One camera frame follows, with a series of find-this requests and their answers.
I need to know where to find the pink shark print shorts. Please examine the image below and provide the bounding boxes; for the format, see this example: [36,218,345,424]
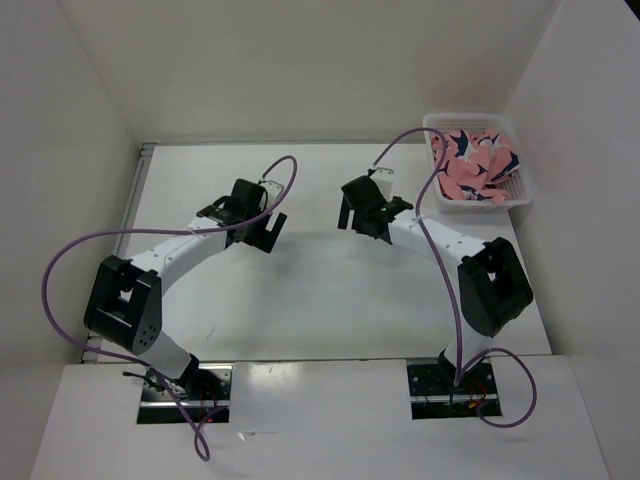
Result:
[437,129,521,205]

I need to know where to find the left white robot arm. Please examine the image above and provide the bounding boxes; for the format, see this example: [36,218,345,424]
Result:
[84,179,287,400]

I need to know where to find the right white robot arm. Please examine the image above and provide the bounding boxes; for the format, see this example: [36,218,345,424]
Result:
[338,171,534,393]

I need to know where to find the white plastic basket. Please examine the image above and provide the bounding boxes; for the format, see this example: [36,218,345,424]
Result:
[423,112,533,214]

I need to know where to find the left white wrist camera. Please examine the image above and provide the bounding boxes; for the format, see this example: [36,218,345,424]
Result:
[258,178,284,203]

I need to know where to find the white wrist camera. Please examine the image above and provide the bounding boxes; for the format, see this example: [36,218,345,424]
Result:
[368,167,395,201]
[258,178,284,203]

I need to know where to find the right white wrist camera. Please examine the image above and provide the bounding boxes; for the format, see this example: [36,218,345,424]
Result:
[368,167,395,201]

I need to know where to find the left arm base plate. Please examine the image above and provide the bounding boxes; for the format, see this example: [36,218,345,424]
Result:
[135,365,233,425]

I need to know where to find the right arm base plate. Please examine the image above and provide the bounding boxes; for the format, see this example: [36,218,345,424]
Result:
[407,359,502,420]

